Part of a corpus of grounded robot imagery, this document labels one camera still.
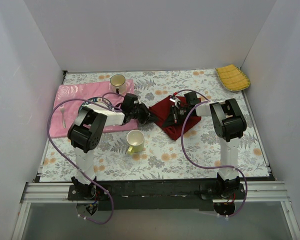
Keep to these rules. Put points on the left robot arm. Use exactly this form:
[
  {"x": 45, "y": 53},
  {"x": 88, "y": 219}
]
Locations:
[{"x": 86, "y": 131}]

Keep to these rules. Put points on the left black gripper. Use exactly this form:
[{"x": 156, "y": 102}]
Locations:
[{"x": 143, "y": 113}]

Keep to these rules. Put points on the silver fork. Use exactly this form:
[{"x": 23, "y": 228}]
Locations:
[{"x": 62, "y": 110}]

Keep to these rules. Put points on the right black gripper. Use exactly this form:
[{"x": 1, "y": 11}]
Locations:
[{"x": 174, "y": 115}]

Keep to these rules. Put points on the aluminium frame rail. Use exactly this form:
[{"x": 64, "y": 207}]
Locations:
[{"x": 257, "y": 191}]

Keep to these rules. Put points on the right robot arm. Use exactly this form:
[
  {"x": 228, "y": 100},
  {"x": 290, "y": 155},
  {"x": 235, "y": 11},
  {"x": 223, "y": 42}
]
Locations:
[{"x": 229, "y": 125}]

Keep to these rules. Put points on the white mug black handle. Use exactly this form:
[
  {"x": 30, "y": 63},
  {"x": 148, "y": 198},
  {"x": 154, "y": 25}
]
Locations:
[{"x": 118, "y": 84}]

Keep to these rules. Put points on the floral tablecloth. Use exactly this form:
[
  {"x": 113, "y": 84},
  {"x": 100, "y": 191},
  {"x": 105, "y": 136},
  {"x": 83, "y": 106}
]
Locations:
[{"x": 193, "y": 156}]

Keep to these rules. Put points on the pink placemat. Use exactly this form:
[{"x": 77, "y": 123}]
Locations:
[{"x": 80, "y": 91}]

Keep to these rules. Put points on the yellow bamboo tray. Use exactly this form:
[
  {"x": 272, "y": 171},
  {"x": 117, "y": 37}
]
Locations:
[{"x": 232, "y": 78}]

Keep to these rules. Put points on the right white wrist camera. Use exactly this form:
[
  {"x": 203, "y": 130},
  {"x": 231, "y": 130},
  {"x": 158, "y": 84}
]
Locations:
[{"x": 174, "y": 99}]

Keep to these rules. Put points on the dark red cloth napkin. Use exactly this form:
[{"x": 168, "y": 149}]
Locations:
[{"x": 162, "y": 109}]

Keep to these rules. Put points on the white plate blue rim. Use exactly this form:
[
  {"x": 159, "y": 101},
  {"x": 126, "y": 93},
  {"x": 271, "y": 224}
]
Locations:
[{"x": 97, "y": 103}]

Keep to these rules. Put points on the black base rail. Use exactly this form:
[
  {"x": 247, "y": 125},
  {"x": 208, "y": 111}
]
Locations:
[{"x": 153, "y": 194}]

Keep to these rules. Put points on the yellow mug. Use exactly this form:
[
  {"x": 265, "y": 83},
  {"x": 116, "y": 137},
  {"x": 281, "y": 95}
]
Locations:
[{"x": 136, "y": 141}]

